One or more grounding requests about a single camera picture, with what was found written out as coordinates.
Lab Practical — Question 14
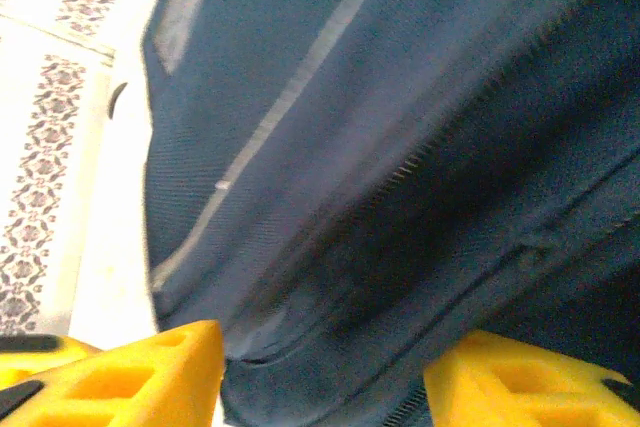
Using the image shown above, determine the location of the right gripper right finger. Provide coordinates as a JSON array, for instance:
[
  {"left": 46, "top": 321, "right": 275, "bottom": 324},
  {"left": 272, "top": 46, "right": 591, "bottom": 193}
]
[{"left": 423, "top": 330, "right": 640, "bottom": 427}]

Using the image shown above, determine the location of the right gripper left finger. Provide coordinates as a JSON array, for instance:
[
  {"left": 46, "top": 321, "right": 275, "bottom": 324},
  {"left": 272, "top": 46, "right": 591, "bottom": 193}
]
[{"left": 0, "top": 319, "right": 224, "bottom": 427}]

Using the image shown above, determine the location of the navy blue school backpack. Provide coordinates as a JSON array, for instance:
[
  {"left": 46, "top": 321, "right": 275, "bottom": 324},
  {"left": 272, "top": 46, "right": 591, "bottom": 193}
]
[{"left": 141, "top": 0, "right": 640, "bottom": 427}]

